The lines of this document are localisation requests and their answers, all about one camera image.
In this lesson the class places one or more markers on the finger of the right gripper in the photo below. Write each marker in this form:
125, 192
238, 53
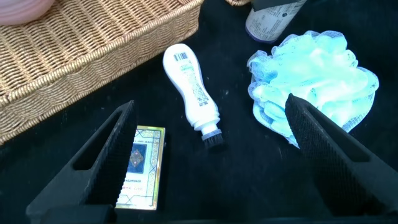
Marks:
270, 3

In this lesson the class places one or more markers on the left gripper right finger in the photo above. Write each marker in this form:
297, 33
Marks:
335, 174

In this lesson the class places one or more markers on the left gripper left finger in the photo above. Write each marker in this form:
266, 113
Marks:
93, 174

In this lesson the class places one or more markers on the purple garbage bag roll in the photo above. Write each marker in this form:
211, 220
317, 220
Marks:
270, 25

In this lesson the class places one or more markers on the gold framed card deck box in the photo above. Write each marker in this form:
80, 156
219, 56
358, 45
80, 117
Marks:
144, 174

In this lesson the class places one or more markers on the light blue bath loofah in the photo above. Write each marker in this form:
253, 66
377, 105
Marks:
314, 77

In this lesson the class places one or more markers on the white bottle with brush tip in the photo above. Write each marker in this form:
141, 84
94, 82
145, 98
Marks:
191, 90

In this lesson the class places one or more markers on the pink bowl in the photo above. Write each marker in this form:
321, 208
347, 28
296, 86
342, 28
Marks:
21, 9

